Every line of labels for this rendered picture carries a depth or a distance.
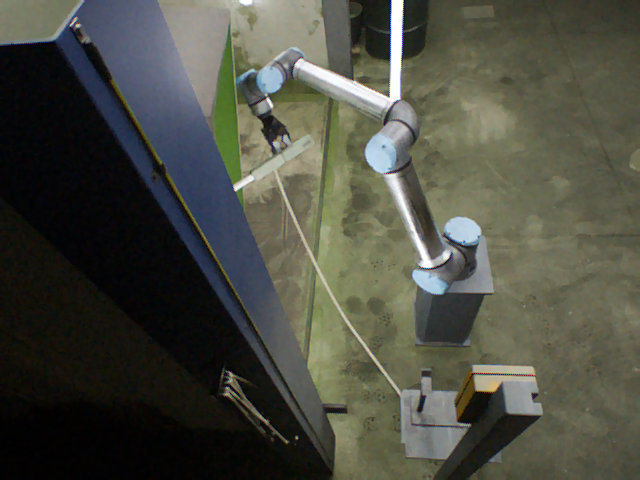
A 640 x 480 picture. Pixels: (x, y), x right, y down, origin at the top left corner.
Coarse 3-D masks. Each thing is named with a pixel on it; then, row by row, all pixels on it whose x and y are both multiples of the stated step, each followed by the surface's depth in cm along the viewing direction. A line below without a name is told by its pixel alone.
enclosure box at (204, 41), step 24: (168, 24) 154; (192, 24) 156; (216, 24) 157; (192, 48) 148; (216, 48) 149; (192, 72) 140; (216, 72) 141; (216, 96) 137; (216, 120) 206; (240, 168) 230; (240, 192) 248
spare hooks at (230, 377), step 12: (216, 372) 86; (228, 372) 86; (216, 384) 84; (228, 384) 85; (252, 384) 98; (216, 396) 83; (228, 396) 85; (240, 396) 94; (240, 408) 96; (252, 408) 98; (252, 420) 109; (264, 420) 105; (264, 432) 123; (276, 432) 116
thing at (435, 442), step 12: (408, 396) 159; (408, 408) 157; (408, 420) 154; (408, 432) 152; (420, 432) 152; (432, 432) 151; (444, 432) 151; (456, 432) 151; (408, 444) 150; (420, 444) 150; (432, 444) 149; (444, 444) 149; (456, 444) 148; (408, 456) 148; (420, 456) 148; (432, 456) 147; (444, 456) 147
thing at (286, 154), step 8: (304, 136) 191; (296, 144) 188; (304, 144) 188; (312, 144) 191; (272, 152) 205; (280, 152) 188; (288, 152) 187; (296, 152) 188; (272, 160) 185; (280, 160) 186; (288, 160) 188; (256, 168) 183; (264, 168) 184; (272, 168) 185; (248, 176) 183; (256, 176) 183; (240, 184) 182
